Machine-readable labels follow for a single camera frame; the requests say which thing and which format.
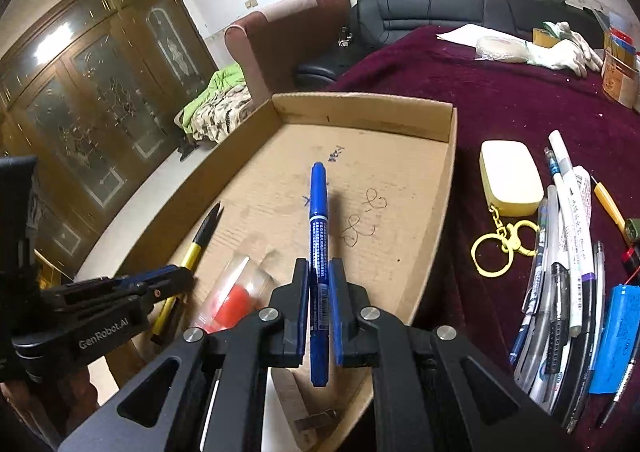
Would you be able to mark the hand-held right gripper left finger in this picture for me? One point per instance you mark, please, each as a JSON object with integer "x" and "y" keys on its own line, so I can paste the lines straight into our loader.
{"x": 300, "y": 317}

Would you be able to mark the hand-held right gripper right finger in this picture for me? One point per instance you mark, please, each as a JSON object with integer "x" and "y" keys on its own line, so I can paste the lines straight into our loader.
{"x": 337, "y": 317}

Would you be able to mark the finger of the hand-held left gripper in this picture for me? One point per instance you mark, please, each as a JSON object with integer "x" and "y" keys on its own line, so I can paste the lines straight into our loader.
{"x": 170, "y": 289}
{"x": 150, "y": 277}

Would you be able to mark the yellow and black pen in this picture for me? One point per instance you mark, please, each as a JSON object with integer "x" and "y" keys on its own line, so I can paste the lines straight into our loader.
{"x": 201, "y": 242}

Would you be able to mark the blue marker pen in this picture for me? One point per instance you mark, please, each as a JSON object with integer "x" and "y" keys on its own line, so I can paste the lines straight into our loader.
{"x": 318, "y": 202}

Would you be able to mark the shallow cardboard box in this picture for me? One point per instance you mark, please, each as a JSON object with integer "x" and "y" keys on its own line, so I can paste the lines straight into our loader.
{"x": 260, "y": 171}

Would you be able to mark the red utility knife packet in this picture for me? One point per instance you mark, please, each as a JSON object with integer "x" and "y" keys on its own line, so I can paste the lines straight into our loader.
{"x": 235, "y": 302}

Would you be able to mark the green patterned blanket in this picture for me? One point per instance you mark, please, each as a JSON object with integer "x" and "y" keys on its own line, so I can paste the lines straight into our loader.
{"x": 215, "y": 106}

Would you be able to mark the clear pen with blue grip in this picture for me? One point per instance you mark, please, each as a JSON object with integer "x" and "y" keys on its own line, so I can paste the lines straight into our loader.
{"x": 531, "y": 282}

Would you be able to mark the wooden glass door cabinet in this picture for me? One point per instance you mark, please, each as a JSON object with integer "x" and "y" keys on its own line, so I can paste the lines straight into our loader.
{"x": 90, "y": 71}

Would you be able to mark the cream case with yellow keyring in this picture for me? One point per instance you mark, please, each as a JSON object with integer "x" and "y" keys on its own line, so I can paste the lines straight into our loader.
{"x": 510, "y": 176}

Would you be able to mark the black grip gel pen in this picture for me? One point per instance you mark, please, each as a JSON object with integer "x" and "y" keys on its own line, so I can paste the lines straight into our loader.
{"x": 560, "y": 312}

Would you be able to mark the grey translucent pen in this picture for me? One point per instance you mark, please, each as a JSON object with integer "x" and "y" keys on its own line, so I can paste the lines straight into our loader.
{"x": 550, "y": 212}

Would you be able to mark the black marker pen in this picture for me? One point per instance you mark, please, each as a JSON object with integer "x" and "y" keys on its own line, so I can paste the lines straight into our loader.
{"x": 582, "y": 342}

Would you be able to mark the burgundy tablecloth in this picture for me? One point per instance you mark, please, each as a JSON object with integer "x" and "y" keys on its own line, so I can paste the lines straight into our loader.
{"x": 480, "y": 96}

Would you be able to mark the white printed tube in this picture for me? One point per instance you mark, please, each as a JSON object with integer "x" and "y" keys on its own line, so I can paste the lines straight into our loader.
{"x": 584, "y": 212}

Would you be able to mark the white marker pen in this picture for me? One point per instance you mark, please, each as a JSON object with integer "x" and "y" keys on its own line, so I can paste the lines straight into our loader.
{"x": 562, "y": 166}

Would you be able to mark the brown armchair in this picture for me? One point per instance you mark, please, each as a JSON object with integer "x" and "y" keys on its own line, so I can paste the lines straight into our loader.
{"x": 285, "y": 36}

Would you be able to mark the blue tool packet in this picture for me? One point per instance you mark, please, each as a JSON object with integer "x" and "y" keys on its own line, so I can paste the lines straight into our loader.
{"x": 617, "y": 337}

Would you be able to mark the metal buckle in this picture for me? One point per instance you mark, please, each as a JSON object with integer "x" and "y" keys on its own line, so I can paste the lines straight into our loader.
{"x": 345, "y": 35}

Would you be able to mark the black and silver pen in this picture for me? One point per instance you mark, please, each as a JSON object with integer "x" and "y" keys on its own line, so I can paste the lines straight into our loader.
{"x": 622, "y": 382}

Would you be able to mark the gold pen with black tip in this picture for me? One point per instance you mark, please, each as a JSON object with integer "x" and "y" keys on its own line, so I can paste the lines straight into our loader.
{"x": 610, "y": 204}

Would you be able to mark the white paper sheet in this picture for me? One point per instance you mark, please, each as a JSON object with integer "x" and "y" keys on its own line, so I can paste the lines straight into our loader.
{"x": 470, "y": 33}

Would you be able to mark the clear plastic bag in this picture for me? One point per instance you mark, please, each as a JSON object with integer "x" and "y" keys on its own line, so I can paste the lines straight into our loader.
{"x": 500, "y": 49}

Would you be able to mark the black leather sofa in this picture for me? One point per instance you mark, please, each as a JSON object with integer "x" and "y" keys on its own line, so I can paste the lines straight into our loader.
{"x": 450, "y": 11}

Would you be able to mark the white work glove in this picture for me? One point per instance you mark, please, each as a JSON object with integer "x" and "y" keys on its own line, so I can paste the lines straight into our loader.
{"x": 565, "y": 56}

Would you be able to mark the brown tape roll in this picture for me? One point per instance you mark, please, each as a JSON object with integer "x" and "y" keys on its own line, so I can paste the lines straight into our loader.
{"x": 540, "y": 36}

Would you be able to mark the white glove with green cuff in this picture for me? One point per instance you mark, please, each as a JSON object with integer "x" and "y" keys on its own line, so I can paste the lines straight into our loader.
{"x": 565, "y": 29}

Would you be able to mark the amber jar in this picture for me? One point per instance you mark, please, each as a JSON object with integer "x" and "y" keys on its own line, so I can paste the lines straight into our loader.
{"x": 620, "y": 79}

